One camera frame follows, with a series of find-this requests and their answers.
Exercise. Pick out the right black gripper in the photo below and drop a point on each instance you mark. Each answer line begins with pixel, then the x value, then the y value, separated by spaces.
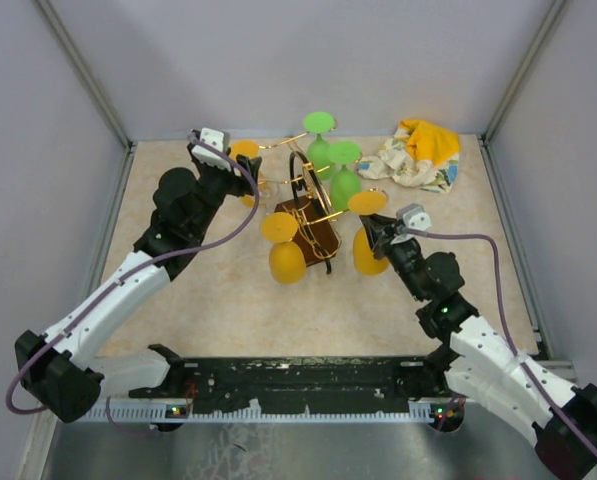
pixel 381 229

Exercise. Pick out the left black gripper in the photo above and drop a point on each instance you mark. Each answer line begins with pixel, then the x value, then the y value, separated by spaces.
pixel 240 185

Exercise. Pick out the orange wine glass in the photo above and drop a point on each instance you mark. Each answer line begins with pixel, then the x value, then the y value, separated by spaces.
pixel 367 203
pixel 250 149
pixel 286 260

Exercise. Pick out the clear wine glass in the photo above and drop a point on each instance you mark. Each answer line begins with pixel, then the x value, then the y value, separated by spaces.
pixel 268 188

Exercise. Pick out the green wine glass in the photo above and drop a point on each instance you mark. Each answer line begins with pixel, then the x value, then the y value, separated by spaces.
pixel 319 123
pixel 344 183

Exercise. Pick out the gold wire wine glass rack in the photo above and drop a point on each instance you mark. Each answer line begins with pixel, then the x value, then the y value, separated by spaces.
pixel 311 206

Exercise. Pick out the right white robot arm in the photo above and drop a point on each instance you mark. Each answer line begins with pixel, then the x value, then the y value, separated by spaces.
pixel 555 416

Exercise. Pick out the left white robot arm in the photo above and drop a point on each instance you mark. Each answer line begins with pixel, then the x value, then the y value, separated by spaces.
pixel 61 368

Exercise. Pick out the crumpled floral yellow cloth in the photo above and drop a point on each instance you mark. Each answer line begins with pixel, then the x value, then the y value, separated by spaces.
pixel 419 155

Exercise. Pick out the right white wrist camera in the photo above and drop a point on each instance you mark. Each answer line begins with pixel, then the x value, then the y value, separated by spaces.
pixel 414 217

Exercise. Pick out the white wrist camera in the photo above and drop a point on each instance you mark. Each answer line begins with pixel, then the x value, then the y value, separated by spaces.
pixel 414 217
pixel 209 146

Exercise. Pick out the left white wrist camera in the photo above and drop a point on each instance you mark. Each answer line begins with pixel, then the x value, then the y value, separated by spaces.
pixel 209 146

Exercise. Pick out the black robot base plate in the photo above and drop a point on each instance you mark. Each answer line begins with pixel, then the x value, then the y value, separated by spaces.
pixel 293 385

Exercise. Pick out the white slotted cable duct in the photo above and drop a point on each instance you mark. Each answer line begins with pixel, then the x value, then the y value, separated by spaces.
pixel 172 413

